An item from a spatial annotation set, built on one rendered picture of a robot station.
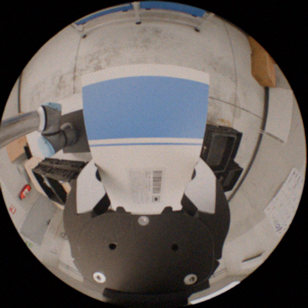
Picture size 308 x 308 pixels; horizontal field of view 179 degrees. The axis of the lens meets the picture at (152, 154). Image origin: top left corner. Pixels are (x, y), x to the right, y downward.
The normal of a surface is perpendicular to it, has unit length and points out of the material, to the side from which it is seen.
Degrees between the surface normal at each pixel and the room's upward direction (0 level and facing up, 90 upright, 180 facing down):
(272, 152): 90
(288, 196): 90
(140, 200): 0
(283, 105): 90
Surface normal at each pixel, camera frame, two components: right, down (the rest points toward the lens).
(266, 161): -1.00, 0.01
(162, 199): 0.04, 0.48
